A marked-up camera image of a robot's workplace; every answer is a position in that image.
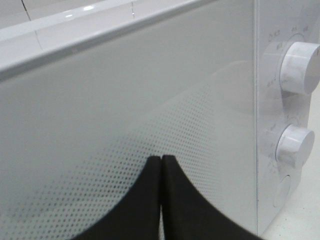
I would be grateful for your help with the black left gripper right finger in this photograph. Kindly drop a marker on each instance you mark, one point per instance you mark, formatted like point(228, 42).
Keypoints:
point(187, 215)

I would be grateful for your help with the white microwave oven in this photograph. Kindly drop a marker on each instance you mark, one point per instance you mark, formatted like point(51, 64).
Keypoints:
point(280, 24)

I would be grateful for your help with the white microwave door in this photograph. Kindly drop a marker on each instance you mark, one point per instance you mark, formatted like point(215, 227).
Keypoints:
point(88, 94)

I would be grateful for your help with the upper white power knob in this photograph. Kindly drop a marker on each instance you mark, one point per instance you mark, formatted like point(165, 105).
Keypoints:
point(300, 68)

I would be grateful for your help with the white timer knob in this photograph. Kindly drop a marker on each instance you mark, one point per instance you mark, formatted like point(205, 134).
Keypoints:
point(295, 146)

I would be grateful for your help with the round white door button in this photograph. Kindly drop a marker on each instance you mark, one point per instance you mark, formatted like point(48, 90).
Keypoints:
point(281, 190)

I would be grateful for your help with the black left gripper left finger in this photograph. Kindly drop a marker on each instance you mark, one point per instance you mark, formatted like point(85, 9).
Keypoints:
point(137, 215)

